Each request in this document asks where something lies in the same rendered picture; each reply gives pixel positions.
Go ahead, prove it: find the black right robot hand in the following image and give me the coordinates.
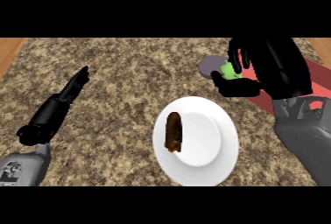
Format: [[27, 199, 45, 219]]
[[210, 38, 315, 100]]

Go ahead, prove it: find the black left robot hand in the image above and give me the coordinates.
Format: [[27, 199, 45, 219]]
[[15, 65, 90, 147]]

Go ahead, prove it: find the dark brown eggplant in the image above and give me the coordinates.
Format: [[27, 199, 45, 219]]
[[164, 111, 183, 153]]

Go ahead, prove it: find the white round plate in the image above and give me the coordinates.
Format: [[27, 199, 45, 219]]
[[152, 95, 241, 187]]

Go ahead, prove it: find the bright green object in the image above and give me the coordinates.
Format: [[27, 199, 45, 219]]
[[220, 60, 244, 81]]

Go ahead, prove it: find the red flat mat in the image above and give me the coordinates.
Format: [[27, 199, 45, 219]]
[[241, 57, 331, 116]]

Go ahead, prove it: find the grey round object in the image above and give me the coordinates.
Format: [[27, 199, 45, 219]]
[[198, 55, 231, 80]]

